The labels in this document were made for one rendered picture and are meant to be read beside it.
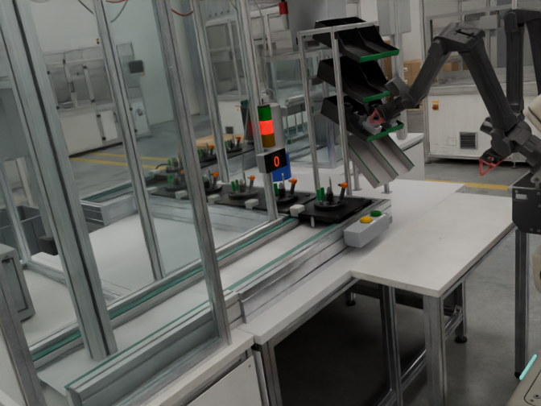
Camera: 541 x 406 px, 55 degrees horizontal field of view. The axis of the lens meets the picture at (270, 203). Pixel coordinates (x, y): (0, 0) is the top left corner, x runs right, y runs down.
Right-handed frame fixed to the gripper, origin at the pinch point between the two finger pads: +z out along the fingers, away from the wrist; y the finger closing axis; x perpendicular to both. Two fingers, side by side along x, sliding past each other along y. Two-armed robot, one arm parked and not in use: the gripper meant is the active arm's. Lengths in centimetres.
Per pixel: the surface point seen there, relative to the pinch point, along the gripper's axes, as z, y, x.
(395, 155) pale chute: 15.1, -22.5, 16.0
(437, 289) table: -30, 49, 61
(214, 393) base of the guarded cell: -2, 116, 56
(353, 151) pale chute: 14.1, 4.3, 7.3
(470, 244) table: -24, 14, 58
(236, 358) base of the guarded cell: -2, 106, 51
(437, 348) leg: -18, 48, 80
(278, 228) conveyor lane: 26, 50, 23
